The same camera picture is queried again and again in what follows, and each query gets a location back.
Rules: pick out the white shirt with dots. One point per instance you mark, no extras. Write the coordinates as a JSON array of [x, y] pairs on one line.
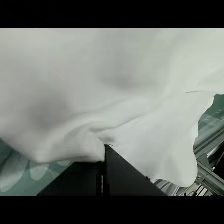
[[100, 83]]

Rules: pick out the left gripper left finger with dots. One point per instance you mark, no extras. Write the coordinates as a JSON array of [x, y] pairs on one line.
[[80, 181]]

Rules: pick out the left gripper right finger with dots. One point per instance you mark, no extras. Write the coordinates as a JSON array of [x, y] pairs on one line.
[[123, 176]]

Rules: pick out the silver frame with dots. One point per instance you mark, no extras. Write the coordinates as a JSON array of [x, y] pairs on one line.
[[208, 166]]

